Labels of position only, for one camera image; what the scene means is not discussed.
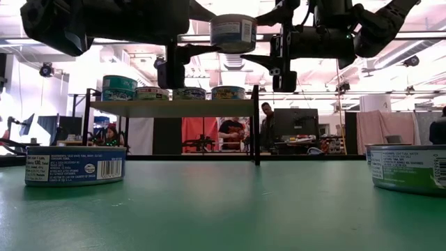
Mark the slim silver ventilation duct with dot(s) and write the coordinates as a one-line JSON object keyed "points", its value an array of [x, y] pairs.
{"points": [[411, 52]]}

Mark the black monitor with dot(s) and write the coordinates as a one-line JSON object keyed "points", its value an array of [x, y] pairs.
{"points": [[296, 122]]}

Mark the black metal table frame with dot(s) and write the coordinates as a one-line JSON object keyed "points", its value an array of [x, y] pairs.
{"points": [[195, 157]]}

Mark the white panel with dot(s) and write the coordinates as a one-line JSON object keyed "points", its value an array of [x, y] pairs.
{"points": [[139, 134]]}

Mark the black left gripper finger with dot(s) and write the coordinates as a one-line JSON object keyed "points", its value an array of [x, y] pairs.
{"points": [[200, 10], [191, 54]]}

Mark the white round pillar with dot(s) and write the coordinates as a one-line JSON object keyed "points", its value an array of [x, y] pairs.
{"points": [[375, 101]]}

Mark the grey hanging cloth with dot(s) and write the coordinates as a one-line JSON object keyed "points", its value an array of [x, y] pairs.
{"points": [[421, 122]]}

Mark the pale gold lid can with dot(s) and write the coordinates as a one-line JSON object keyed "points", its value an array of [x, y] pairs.
{"points": [[233, 33]]}

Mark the teal chunk light tuna can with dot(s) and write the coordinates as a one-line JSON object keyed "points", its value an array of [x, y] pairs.
{"points": [[120, 83]]}

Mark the black ceiling spotlight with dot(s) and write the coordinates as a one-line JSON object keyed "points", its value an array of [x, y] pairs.
{"points": [[46, 69], [157, 60], [412, 61], [343, 87]]}

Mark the black background robot arm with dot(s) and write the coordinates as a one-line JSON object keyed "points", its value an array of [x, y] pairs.
{"points": [[198, 142]]}

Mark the green nutrition label can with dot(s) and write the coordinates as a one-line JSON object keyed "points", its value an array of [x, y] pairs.
{"points": [[407, 171]]}

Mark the light blue cartoon label can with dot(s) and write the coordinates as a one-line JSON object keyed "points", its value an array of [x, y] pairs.
{"points": [[228, 93]]}

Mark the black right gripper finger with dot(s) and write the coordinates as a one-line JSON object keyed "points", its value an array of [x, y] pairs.
{"points": [[273, 15], [268, 61]]}

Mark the wooden shelf with black legs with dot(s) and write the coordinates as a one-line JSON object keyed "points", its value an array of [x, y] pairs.
{"points": [[174, 108]]}

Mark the white LED light bar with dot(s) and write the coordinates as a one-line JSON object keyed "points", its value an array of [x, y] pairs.
{"points": [[421, 35], [14, 41], [198, 37]]}

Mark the green table mat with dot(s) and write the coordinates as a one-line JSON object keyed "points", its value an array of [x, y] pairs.
{"points": [[223, 216]]}

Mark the black panel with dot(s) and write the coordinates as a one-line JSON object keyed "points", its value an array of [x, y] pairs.
{"points": [[167, 132]]}

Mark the wide silver ventilation duct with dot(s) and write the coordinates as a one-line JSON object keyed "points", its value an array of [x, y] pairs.
{"points": [[233, 75]]}

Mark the tilted dark monitor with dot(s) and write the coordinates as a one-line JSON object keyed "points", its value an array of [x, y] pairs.
{"points": [[27, 125]]}

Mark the dark blue partition panel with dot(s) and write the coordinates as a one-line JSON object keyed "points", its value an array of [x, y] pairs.
{"points": [[66, 127]]}

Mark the blue barcode tuna can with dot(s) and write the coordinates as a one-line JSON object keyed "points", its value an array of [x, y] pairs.
{"points": [[75, 169]]}

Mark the pink hanging cloth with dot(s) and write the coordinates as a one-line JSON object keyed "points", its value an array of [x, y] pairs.
{"points": [[376, 129]]}

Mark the orange red cloth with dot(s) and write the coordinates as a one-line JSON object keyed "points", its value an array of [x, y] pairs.
{"points": [[195, 127]]}

